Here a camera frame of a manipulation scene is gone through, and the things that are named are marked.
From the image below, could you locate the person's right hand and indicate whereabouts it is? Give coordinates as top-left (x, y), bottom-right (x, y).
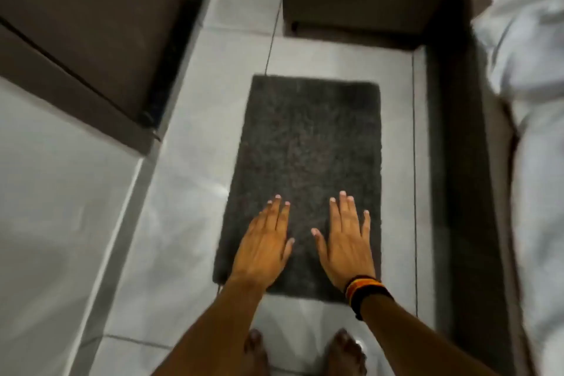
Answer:
top-left (310, 191), bottom-right (377, 293)

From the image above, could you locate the person's left hand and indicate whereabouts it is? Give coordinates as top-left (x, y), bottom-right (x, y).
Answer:
top-left (229, 195), bottom-right (295, 291)

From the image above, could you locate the person's right forearm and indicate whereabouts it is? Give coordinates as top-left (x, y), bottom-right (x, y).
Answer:
top-left (360, 293), bottom-right (499, 376)

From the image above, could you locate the person's left forearm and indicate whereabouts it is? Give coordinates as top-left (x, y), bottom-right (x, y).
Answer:
top-left (152, 276), bottom-right (266, 376)

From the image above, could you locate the dark grey shaggy rug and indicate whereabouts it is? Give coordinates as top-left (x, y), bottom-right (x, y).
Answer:
top-left (212, 74), bottom-right (383, 302)

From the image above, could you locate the person's left foot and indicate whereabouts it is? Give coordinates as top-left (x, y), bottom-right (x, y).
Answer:
top-left (244, 329), bottom-right (271, 376)

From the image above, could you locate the person's foot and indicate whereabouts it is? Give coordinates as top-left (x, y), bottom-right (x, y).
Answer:
top-left (323, 328), bottom-right (369, 376)
top-left (244, 329), bottom-right (271, 376)

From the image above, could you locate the person's right foot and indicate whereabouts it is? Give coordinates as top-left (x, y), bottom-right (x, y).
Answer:
top-left (323, 328), bottom-right (369, 376)

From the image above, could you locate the white bed sheet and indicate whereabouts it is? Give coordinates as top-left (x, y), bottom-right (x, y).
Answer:
top-left (471, 0), bottom-right (564, 376)

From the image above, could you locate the brown wooden wardrobe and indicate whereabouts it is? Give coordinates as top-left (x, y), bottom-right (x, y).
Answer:
top-left (0, 0), bottom-right (217, 156)

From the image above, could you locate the striped beaded bracelet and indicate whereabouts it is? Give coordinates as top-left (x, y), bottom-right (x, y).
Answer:
top-left (344, 275), bottom-right (385, 304)

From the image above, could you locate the brown bed frame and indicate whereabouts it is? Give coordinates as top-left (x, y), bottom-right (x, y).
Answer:
top-left (422, 0), bottom-right (536, 376)

